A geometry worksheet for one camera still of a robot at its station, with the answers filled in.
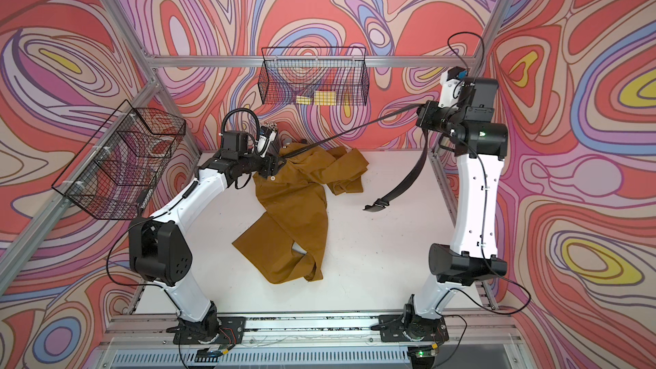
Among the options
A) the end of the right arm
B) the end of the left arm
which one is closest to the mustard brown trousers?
the end of the left arm

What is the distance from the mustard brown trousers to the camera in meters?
0.82

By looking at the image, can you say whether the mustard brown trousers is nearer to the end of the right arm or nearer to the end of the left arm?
the end of the left arm
